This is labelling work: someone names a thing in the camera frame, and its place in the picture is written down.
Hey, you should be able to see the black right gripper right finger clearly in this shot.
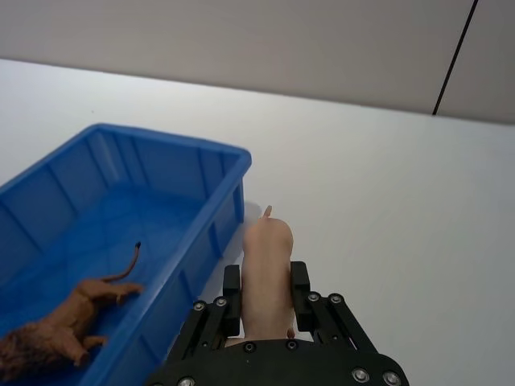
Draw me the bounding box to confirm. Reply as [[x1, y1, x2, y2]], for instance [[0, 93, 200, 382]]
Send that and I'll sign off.
[[290, 261, 380, 355]]

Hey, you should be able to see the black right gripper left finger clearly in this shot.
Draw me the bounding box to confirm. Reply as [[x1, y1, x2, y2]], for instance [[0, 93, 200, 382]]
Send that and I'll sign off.
[[171, 264, 244, 362]]

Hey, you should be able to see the pink toy pig figure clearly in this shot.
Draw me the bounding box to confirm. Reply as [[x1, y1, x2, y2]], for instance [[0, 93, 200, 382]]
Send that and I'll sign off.
[[224, 204, 298, 349]]

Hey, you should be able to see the blue plastic bin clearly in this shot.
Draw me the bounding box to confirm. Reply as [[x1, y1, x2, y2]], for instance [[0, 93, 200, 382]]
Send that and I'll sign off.
[[0, 122, 253, 386]]

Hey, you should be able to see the brown toy lion figure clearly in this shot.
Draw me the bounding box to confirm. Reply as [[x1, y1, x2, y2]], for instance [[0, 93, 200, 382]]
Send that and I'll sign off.
[[0, 240, 146, 384]]

